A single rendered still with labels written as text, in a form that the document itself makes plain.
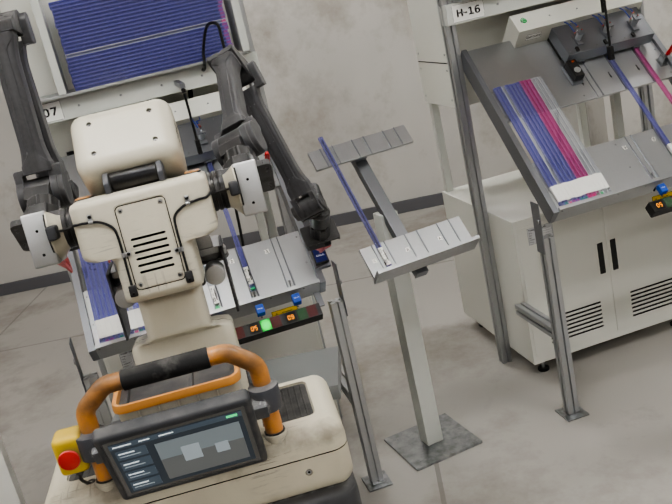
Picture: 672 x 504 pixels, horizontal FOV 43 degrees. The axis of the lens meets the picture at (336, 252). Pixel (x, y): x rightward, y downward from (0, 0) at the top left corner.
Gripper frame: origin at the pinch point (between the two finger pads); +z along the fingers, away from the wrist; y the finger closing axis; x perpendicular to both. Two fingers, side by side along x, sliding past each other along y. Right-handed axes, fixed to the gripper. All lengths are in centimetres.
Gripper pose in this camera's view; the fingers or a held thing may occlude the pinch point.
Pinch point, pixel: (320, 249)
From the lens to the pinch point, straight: 248.5
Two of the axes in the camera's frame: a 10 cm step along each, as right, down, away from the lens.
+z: -0.1, 5.2, 8.5
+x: 3.4, 8.1, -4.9
